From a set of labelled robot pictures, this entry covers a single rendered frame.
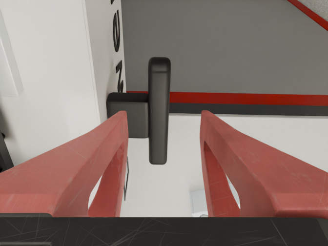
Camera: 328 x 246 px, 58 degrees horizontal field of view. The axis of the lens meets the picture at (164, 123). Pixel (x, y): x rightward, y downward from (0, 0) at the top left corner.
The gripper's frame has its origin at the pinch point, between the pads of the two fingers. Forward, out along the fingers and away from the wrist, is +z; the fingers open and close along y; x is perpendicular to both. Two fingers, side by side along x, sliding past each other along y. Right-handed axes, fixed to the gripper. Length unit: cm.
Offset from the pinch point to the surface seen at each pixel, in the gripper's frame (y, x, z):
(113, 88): 3.3, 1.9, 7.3
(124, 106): 2.2, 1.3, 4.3
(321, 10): -54, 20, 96
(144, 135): 1.2, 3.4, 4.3
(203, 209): -5.4, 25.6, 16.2
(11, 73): 11.6, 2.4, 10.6
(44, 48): 9.0, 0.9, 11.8
